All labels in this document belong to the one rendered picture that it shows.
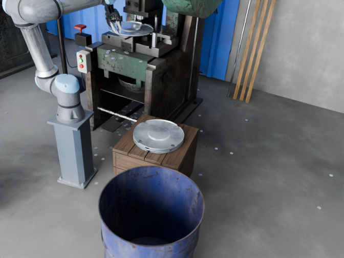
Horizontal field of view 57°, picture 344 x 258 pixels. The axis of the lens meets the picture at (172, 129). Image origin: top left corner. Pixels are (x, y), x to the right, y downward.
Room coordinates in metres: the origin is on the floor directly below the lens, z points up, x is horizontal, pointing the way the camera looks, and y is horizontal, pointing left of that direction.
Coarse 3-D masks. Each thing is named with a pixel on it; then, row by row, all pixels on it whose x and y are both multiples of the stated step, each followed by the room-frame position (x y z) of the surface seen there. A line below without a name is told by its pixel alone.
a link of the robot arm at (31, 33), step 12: (12, 0) 1.41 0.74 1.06; (12, 12) 1.41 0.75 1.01; (24, 24) 1.42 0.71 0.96; (36, 24) 1.46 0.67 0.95; (24, 36) 1.45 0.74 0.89; (36, 36) 1.46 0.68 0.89; (36, 48) 1.46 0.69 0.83; (36, 60) 1.47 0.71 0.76; (48, 60) 1.50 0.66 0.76; (36, 72) 1.50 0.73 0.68; (48, 72) 1.49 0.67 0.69; (48, 84) 1.47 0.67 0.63
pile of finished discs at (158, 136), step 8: (152, 120) 1.61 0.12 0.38; (160, 120) 1.62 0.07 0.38; (136, 128) 1.51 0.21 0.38; (144, 128) 1.52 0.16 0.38; (152, 128) 1.52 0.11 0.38; (160, 128) 1.53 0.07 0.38; (168, 128) 1.54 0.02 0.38; (176, 128) 1.55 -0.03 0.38; (136, 136) 1.44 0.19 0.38; (144, 136) 1.44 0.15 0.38; (152, 136) 1.44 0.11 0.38; (160, 136) 1.45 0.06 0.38; (168, 136) 1.46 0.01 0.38; (176, 136) 1.47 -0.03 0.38; (136, 144) 1.39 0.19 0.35; (144, 144) 1.37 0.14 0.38; (152, 144) 1.37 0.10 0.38; (160, 144) 1.38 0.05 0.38; (168, 144) 1.39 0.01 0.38; (176, 144) 1.40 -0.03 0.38; (152, 152) 1.34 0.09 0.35; (160, 152) 1.35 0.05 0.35; (168, 152) 1.35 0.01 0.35
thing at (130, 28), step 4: (116, 24) 2.12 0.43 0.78; (124, 24) 2.14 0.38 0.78; (128, 24) 2.15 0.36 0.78; (132, 24) 2.16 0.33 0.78; (136, 24) 2.16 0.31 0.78; (144, 24) 2.18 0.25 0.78; (108, 28) 2.01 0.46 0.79; (116, 28) 2.04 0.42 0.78; (124, 28) 2.03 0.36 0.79; (128, 28) 2.04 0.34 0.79; (132, 28) 2.05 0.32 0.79; (136, 28) 2.06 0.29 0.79; (140, 28) 2.08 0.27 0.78; (144, 28) 2.09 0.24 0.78; (148, 28) 2.10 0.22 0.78; (152, 28) 2.10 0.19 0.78; (112, 32) 1.95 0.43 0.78; (120, 32) 1.96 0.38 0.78; (124, 32) 1.97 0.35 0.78; (128, 32) 1.98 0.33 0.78; (132, 32) 1.99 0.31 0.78; (136, 32) 1.99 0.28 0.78; (140, 32) 2.00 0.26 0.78; (144, 32) 2.01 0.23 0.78; (148, 32) 2.02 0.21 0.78
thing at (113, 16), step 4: (104, 4) 1.85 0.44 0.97; (112, 4) 1.85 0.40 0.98; (108, 8) 1.84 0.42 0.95; (112, 8) 1.87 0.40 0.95; (108, 12) 1.88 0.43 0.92; (112, 12) 1.85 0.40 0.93; (116, 12) 1.86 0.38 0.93; (108, 16) 1.86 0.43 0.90; (112, 16) 1.86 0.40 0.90; (116, 16) 1.86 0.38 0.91; (112, 20) 1.85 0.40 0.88; (116, 20) 1.87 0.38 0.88
